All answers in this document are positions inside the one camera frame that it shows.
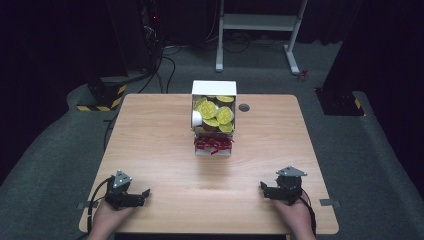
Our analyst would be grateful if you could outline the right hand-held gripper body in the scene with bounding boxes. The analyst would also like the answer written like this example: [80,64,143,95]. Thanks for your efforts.
[266,165,308,206]

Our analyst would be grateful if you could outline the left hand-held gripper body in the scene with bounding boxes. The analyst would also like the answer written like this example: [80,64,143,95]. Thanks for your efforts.
[104,169,146,211]

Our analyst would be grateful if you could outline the person's left hand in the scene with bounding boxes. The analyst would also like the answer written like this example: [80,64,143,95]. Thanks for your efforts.
[87,199,136,240]

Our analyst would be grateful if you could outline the person's right hand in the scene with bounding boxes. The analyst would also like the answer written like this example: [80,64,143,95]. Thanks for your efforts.
[271,195,317,240]

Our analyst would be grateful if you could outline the red shredded paper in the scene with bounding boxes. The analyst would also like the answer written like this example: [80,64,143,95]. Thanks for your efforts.
[193,134,235,156]

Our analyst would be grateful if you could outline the yellow-green round chips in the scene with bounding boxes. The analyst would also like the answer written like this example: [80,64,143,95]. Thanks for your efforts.
[192,95,236,134]

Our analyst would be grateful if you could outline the black yellow striped stand base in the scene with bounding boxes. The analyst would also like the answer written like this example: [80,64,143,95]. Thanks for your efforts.
[76,76,128,113]

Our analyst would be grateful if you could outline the white cardboard box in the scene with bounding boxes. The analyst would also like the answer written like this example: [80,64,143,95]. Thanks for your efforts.
[190,79,238,135]

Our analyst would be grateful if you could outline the dark equipment rack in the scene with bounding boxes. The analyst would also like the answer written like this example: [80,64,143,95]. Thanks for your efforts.
[106,0,165,74]

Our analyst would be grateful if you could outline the white metal stand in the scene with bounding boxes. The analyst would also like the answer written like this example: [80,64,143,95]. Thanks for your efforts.
[215,0,309,76]

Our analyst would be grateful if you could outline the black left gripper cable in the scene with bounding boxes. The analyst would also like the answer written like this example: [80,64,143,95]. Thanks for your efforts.
[85,176,114,234]

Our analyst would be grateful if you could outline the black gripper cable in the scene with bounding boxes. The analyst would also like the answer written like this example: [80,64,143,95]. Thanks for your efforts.
[299,189,318,236]
[85,176,114,234]

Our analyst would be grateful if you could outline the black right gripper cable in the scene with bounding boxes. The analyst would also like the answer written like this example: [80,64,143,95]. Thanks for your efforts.
[299,189,318,236]

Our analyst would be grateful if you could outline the black floor cables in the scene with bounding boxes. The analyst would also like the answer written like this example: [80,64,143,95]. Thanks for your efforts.
[137,43,188,95]

